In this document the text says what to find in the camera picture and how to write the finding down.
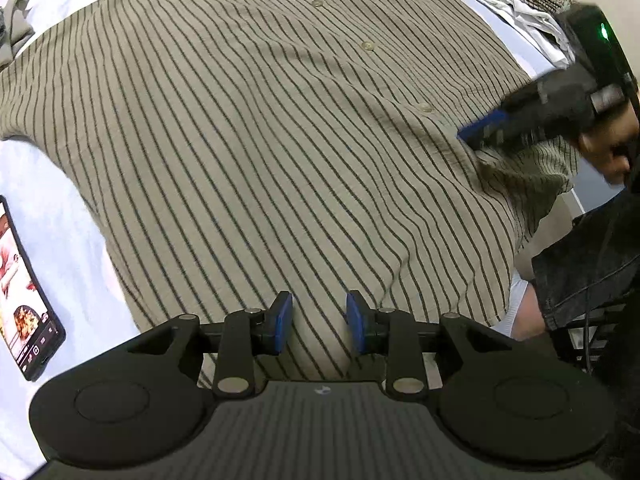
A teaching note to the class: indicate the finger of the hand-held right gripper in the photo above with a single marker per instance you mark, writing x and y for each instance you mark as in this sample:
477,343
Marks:
482,130

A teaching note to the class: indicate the white garment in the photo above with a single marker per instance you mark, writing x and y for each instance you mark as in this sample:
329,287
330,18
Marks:
530,25

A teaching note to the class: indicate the beige folded garment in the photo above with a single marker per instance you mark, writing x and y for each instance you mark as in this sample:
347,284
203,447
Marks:
15,25

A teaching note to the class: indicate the person's leg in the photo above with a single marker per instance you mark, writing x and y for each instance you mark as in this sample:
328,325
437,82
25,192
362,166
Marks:
532,320

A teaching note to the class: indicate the dark denim shorts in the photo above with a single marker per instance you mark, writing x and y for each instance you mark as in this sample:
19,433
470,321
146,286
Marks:
585,260

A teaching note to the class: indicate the person's right hand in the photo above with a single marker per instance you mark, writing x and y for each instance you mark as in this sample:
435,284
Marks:
607,145

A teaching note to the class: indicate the black smartphone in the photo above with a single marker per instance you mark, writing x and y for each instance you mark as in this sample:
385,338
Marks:
25,310

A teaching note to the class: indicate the olive striped shirt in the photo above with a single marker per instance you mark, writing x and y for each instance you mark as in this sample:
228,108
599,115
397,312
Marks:
250,135

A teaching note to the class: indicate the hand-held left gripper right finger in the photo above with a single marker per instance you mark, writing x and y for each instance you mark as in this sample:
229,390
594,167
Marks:
356,325

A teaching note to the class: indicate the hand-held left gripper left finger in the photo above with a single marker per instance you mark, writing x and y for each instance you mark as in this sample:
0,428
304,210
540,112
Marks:
282,320

